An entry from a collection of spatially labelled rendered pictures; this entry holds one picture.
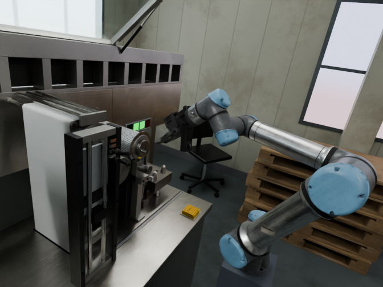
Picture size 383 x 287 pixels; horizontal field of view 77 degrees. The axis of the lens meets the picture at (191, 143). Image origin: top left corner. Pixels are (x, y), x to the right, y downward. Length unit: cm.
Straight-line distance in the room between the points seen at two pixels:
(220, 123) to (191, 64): 294
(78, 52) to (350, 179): 110
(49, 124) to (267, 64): 288
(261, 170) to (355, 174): 192
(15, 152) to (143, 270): 67
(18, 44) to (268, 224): 103
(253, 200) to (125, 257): 189
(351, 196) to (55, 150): 85
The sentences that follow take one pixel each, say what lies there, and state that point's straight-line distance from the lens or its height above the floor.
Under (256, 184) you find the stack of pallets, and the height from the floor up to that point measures 51.
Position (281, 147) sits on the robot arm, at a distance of 85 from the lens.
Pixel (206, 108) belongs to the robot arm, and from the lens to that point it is 85.
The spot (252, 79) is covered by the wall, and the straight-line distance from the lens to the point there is 343.
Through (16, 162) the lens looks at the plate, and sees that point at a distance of 117.
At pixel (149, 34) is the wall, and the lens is 414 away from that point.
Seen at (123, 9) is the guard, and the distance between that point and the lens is 121.
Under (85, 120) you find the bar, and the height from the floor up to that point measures 144.
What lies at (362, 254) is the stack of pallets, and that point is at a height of 19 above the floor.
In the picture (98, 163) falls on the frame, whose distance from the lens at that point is 80.
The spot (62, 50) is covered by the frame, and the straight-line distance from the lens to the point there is 118.
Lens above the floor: 168
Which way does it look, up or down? 21 degrees down
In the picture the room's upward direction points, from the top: 9 degrees clockwise
